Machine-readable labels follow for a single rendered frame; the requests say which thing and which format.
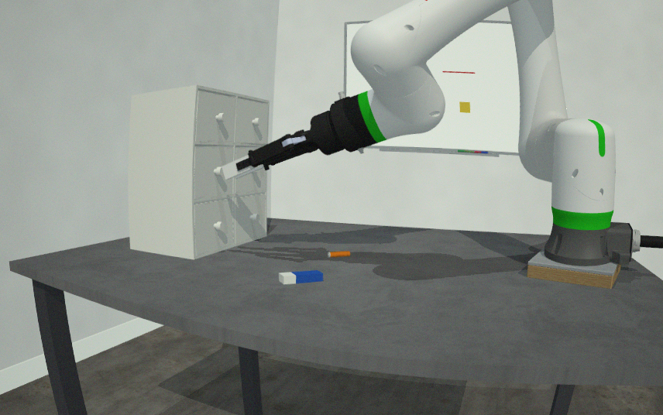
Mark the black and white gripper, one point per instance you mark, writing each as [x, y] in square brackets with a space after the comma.
[283, 149]

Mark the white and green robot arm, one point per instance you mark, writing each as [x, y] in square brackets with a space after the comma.
[391, 53]

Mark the white small chest of drawers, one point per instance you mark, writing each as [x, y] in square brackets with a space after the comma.
[161, 170]

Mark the blue and white eraser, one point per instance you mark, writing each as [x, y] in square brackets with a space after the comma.
[301, 277]

